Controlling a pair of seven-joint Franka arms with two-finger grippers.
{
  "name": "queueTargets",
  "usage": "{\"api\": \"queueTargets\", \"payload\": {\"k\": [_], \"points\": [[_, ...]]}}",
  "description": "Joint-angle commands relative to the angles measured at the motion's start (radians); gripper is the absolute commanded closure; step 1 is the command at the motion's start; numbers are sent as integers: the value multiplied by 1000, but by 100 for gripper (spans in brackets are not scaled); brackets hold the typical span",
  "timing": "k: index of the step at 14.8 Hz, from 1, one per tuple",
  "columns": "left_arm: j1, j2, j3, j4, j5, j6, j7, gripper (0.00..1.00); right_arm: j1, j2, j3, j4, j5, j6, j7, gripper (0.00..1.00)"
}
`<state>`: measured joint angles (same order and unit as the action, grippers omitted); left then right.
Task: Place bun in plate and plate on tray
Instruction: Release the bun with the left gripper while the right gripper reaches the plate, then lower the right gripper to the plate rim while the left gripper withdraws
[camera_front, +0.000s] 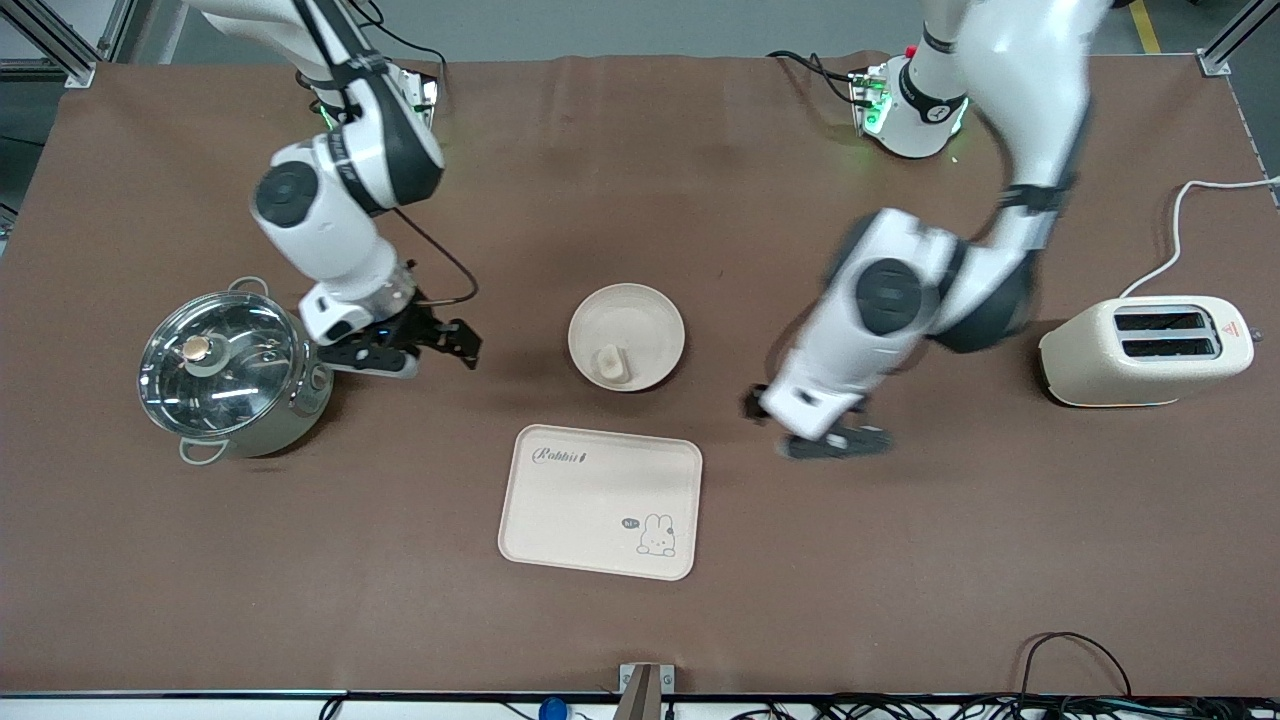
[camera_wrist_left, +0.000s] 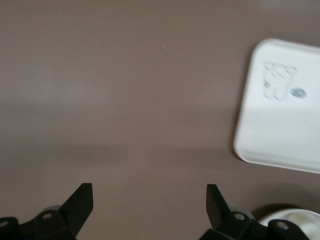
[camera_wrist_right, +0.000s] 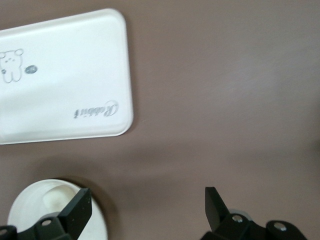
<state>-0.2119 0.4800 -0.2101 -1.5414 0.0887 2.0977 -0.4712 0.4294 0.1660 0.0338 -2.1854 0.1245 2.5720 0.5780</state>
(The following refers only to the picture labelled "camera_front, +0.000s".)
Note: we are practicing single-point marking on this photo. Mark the cream tray with rabbit print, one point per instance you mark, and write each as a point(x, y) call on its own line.
point(590, 510)

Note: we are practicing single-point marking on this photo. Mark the round cream plate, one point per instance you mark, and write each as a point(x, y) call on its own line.
point(640, 320)

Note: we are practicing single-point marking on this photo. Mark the grey metal table bracket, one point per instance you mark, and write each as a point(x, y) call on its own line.
point(645, 690)

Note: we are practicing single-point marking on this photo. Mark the white steamed bun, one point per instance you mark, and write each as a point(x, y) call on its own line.
point(613, 365)

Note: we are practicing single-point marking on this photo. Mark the cream two-slot toaster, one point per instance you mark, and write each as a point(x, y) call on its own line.
point(1120, 370)

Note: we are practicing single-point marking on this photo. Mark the glass pot lid with knob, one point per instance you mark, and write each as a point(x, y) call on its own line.
point(197, 348)

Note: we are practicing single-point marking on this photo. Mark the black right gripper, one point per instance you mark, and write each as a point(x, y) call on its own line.
point(421, 325)

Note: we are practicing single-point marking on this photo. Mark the blue round object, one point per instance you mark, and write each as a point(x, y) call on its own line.
point(553, 710)

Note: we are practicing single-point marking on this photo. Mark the brown table cover mat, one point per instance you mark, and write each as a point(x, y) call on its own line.
point(300, 600)

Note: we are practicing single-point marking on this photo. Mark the green lit arm base connector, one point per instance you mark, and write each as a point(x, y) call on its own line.
point(870, 100)
point(420, 95)

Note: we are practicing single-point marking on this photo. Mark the aluminium frame profile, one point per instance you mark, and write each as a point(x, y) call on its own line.
point(1225, 45)
point(60, 50)

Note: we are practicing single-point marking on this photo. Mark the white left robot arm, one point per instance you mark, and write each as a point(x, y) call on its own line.
point(880, 300)

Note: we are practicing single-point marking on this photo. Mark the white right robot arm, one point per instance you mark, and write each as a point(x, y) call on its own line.
point(320, 220)

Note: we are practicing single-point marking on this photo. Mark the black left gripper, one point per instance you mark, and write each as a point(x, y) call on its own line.
point(753, 404)

